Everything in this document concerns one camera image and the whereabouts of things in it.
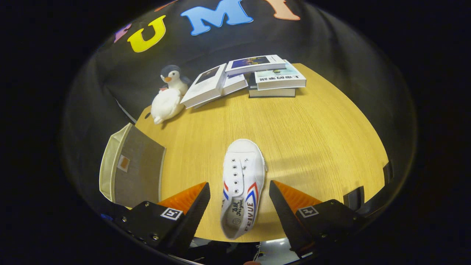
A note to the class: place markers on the dark grey book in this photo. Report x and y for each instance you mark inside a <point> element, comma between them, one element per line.
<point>272,92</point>

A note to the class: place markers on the book with teal cover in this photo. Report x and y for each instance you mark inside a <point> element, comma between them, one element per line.
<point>281,79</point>

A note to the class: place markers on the white round plush toy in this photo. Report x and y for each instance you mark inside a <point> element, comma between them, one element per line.
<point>167,105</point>

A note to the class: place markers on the plain white book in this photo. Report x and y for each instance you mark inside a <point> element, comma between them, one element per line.
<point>235,82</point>

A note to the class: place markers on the grey fabric storage box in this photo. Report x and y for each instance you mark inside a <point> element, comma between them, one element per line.
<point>141,173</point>

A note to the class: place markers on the thick white book dark picture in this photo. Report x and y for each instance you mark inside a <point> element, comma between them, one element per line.
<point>202,88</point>

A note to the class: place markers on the white striped canvas shoe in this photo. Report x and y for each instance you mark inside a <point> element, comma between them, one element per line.
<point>243,169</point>

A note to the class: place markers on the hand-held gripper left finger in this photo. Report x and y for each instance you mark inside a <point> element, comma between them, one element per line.
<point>191,221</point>

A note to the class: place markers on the grey penguin plush toy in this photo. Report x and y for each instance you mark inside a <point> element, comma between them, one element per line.
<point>174,82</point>

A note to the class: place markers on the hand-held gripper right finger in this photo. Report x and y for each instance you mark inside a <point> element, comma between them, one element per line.
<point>289,221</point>

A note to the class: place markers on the white book blue picture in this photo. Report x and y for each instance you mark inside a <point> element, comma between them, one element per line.
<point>255,64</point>

